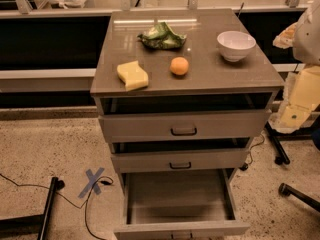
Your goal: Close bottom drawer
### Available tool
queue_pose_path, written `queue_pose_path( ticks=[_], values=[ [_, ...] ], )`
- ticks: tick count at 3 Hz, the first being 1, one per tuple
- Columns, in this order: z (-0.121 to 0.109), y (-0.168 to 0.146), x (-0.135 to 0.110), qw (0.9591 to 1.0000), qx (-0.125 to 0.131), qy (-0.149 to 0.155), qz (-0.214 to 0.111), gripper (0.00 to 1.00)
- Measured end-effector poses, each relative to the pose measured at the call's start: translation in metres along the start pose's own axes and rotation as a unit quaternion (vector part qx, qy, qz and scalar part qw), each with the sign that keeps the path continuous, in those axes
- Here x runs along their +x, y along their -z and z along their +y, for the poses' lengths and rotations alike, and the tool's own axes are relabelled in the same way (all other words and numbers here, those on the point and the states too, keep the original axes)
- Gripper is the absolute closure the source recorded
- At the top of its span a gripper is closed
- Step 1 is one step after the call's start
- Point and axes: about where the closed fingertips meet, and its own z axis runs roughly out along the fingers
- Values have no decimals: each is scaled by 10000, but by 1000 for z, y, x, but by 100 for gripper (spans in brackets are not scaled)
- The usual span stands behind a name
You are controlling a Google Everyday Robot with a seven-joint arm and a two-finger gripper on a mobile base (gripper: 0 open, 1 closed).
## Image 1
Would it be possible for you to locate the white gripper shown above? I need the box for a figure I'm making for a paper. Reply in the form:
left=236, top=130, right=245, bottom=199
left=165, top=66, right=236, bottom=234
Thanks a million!
left=275, top=65, right=320, bottom=133

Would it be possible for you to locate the grey bottom drawer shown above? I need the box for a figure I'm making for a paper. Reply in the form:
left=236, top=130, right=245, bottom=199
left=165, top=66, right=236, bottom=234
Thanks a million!
left=114, top=169, right=250, bottom=240

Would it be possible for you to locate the grey drawer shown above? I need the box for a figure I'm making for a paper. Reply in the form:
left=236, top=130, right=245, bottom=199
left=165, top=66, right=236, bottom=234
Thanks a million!
left=114, top=169, right=250, bottom=240
left=99, top=94, right=270, bottom=143
left=111, top=138, right=249, bottom=173

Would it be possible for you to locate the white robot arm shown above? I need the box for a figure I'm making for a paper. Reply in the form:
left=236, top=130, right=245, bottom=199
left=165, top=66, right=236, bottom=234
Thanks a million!
left=271, top=0, right=320, bottom=133

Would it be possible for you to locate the grey top drawer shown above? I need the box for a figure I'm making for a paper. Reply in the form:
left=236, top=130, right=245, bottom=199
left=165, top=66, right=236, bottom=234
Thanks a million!
left=99, top=94, right=270, bottom=143

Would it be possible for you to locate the grey drawer cabinet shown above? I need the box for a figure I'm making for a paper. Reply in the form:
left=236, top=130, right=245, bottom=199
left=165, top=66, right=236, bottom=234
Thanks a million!
left=89, top=7, right=285, bottom=185

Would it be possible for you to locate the grey middle drawer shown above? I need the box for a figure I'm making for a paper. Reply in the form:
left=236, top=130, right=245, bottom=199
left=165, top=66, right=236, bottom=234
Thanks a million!
left=111, top=138, right=249, bottom=173

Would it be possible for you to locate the black stand leg right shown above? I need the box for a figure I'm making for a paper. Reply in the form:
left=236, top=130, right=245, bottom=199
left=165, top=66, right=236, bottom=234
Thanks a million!
left=265, top=120, right=320, bottom=165

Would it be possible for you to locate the black stand leg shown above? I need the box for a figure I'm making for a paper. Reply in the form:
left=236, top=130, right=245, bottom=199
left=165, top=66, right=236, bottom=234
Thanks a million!
left=265, top=120, right=320, bottom=165
left=0, top=177, right=65, bottom=240

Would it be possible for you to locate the black chair leg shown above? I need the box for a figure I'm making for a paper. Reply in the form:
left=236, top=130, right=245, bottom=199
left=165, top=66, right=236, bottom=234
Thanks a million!
left=278, top=183, right=320, bottom=212

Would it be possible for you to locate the white bowl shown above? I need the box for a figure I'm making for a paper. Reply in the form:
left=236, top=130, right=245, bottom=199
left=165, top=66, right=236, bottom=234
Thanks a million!
left=217, top=31, right=256, bottom=62

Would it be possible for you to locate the orange fruit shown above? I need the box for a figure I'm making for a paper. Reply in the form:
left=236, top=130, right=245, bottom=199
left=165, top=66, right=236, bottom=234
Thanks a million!
left=170, top=57, right=189, bottom=76

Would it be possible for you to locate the green chip bag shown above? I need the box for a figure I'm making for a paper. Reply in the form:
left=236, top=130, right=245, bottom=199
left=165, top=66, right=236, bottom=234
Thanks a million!
left=137, top=22, right=187, bottom=50

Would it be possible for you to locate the yellow sponge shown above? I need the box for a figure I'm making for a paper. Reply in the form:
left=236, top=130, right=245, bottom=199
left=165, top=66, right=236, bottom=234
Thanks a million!
left=117, top=61, right=149, bottom=91

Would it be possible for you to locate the blue tape cross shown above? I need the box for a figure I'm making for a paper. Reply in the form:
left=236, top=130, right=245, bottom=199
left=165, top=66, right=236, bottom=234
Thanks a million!
left=78, top=167, right=104, bottom=198

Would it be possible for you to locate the black stand leg left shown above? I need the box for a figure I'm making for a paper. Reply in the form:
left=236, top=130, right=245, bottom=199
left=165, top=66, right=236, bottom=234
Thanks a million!
left=0, top=177, right=65, bottom=240

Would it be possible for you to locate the black floor cable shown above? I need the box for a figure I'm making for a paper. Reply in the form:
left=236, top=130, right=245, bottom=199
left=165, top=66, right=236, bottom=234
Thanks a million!
left=0, top=173, right=115, bottom=240

